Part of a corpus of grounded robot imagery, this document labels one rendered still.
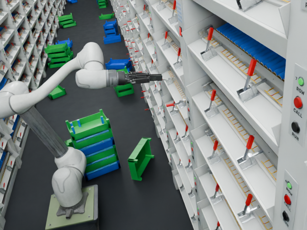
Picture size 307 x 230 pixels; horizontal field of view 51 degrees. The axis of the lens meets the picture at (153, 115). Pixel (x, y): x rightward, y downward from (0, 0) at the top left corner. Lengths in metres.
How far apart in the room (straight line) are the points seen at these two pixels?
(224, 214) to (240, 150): 0.42
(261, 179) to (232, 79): 0.25
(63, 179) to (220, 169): 1.13
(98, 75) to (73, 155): 0.72
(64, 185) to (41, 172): 0.95
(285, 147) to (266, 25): 0.21
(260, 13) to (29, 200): 2.39
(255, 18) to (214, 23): 0.51
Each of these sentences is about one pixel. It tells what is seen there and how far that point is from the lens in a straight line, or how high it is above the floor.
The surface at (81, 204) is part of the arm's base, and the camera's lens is 2.17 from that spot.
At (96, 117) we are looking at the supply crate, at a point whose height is 0.43.
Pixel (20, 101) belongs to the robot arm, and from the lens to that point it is 1.84.
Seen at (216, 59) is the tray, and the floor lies 1.35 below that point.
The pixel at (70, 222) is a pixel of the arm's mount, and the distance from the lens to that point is 2.14.
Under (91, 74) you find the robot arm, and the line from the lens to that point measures 1.65.
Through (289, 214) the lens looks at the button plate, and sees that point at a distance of 0.65.
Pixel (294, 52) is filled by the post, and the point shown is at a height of 1.52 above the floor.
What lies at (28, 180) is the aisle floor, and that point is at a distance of 2.95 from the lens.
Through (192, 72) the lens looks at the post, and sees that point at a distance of 1.16.
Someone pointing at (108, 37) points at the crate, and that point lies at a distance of 5.99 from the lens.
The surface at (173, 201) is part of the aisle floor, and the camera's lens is 2.36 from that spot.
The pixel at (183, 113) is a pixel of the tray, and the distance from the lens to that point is 1.48.
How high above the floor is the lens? 1.70
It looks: 31 degrees down
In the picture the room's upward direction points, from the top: 9 degrees counter-clockwise
